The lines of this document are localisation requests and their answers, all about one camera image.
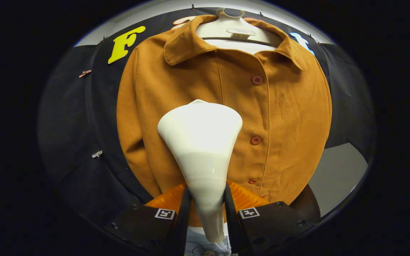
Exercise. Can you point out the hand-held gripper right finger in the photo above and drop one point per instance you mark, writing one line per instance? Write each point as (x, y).
(230, 220)

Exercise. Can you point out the white garment steamer head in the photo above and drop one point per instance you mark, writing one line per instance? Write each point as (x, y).
(201, 142)

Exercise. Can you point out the black backdrop cloth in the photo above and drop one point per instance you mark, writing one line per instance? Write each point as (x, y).
(66, 124)

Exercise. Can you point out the white mannequin torso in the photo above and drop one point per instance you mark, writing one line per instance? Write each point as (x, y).
(233, 25)

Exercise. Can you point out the silver clip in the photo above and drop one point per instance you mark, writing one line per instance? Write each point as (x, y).
(97, 154)

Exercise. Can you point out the grey cabinet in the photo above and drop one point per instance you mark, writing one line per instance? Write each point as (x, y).
(336, 174)

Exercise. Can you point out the orange button-up shirt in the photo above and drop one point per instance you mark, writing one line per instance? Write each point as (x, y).
(290, 124)

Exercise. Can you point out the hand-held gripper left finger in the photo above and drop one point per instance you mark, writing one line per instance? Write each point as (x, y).
(182, 224)

